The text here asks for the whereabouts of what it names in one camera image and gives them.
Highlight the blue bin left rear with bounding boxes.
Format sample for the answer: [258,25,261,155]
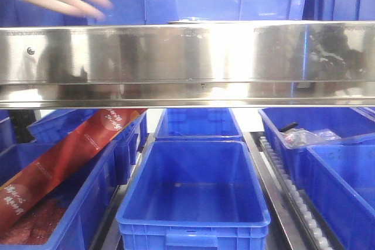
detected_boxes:
[28,109,147,185]

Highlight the stainless steel shelf rail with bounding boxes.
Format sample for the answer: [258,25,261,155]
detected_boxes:
[1,20,374,109]

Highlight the clear plastic bags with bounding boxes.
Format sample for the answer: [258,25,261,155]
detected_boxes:
[281,128,341,148]

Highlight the blue bin right rear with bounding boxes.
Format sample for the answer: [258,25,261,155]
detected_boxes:
[259,107,374,179]

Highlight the blue bin centre rear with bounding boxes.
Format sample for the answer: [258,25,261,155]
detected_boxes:
[154,108,243,141]

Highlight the red cardboard box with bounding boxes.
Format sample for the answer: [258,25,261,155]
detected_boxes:
[1,108,146,232]

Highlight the blue bin left front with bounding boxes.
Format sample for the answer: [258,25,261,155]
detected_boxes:
[1,142,117,249]

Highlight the blue bin right front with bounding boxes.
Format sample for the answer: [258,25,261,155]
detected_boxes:
[304,141,374,249]

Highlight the white roller conveyor track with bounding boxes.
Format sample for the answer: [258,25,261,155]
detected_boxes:
[259,136,335,249]

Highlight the blue bin centre front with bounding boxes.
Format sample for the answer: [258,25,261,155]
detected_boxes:
[116,141,271,249]

